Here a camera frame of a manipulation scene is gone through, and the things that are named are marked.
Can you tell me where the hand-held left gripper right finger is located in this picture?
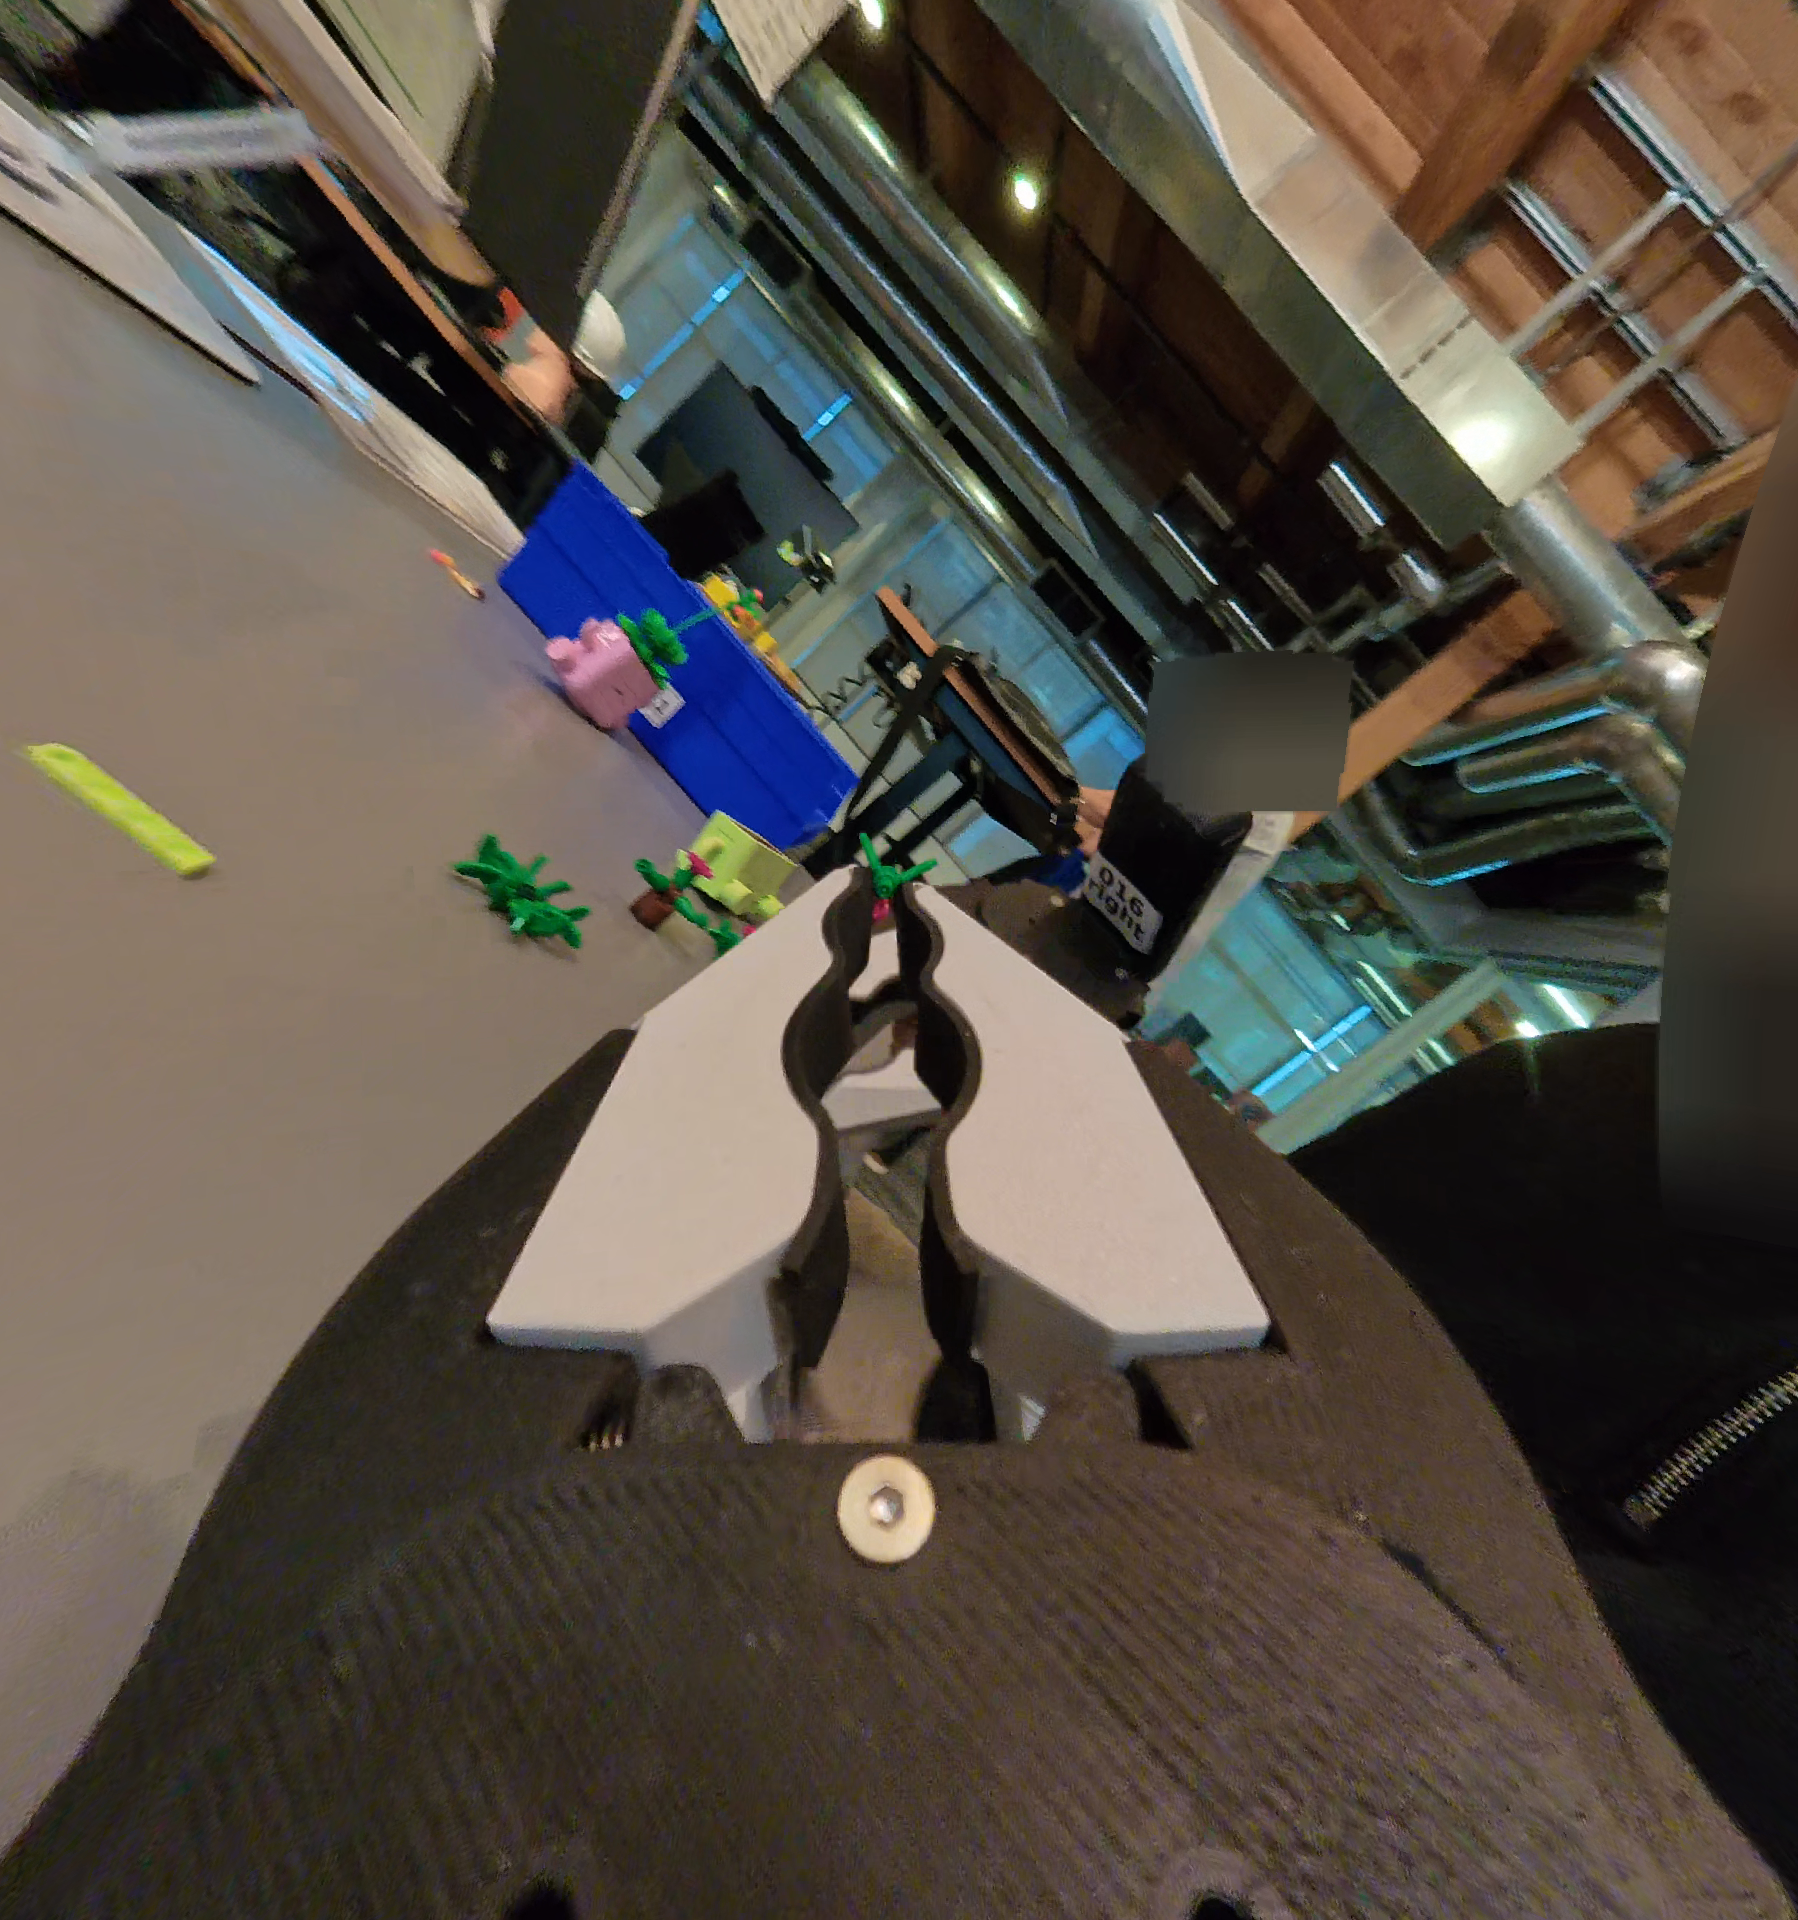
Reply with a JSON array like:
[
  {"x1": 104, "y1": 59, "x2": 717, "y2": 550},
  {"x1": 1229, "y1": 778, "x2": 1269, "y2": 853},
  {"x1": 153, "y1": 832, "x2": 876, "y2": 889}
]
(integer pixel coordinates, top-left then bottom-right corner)
[{"x1": 894, "y1": 881, "x2": 1272, "y2": 1444}]

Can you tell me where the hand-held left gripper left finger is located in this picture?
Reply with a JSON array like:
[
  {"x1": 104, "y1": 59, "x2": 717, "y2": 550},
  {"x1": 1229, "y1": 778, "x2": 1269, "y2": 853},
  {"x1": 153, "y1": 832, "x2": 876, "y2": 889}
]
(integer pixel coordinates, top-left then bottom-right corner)
[{"x1": 486, "y1": 871, "x2": 890, "y2": 1444}]

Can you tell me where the black standing desk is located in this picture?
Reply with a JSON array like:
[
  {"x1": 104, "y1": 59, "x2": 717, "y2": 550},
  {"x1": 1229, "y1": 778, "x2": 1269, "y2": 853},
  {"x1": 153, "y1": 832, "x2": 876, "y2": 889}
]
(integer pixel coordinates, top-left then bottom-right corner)
[{"x1": 836, "y1": 584, "x2": 1097, "y2": 887}]

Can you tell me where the lime toy flower pot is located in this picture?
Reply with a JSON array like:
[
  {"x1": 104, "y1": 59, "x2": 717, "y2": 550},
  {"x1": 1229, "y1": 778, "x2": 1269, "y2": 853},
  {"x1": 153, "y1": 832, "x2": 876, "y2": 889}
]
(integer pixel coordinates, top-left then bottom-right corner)
[{"x1": 687, "y1": 809, "x2": 799, "y2": 921}]

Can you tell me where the pink toy flower brown base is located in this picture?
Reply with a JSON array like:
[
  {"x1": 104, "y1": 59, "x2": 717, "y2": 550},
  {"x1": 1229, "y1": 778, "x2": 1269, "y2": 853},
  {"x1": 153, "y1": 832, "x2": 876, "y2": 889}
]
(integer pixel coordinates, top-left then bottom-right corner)
[{"x1": 630, "y1": 847, "x2": 721, "y2": 935}]

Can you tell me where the green toy leaf cluster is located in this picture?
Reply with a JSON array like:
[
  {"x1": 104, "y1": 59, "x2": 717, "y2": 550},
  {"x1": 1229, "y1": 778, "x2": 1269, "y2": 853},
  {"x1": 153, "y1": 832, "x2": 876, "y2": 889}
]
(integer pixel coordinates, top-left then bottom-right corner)
[{"x1": 448, "y1": 832, "x2": 594, "y2": 951}]

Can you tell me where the large blue plastic bin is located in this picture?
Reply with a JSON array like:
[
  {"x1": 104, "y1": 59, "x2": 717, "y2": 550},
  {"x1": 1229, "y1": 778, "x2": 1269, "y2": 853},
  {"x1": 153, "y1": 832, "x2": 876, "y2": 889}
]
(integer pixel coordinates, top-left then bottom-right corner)
[{"x1": 495, "y1": 455, "x2": 860, "y2": 853}]

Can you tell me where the pink toy flower pot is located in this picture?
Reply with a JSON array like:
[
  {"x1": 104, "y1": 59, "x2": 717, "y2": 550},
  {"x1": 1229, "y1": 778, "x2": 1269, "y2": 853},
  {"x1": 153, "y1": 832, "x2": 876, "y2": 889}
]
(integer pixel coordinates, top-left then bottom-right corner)
[{"x1": 542, "y1": 584, "x2": 767, "y2": 734}]

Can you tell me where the black monitor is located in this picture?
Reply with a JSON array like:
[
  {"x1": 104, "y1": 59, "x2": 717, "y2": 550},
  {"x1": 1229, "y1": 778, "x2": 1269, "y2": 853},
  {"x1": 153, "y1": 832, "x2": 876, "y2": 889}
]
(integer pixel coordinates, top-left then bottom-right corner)
[{"x1": 633, "y1": 367, "x2": 865, "y2": 566}]

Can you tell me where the lime flat toy plate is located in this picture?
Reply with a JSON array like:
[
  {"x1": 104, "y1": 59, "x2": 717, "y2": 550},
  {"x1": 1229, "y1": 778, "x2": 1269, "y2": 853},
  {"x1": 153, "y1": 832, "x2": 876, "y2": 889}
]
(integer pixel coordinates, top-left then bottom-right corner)
[{"x1": 21, "y1": 737, "x2": 220, "y2": 881}]

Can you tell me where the dark desk divider panel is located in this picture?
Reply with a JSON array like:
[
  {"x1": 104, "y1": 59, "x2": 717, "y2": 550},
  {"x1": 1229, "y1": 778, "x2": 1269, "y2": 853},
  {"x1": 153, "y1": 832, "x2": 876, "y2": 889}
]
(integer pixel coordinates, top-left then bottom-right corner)
[{"x1": 455, "y1": 0, "x2": 707, "y2": 355}]

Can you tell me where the slanted wooden post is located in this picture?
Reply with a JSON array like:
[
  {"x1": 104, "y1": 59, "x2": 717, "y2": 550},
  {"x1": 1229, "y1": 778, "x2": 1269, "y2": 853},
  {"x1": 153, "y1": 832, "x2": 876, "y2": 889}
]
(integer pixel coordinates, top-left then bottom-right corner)
[{"x1": 1289, "y1": 584, "x2": 1560, "y2": 847}]

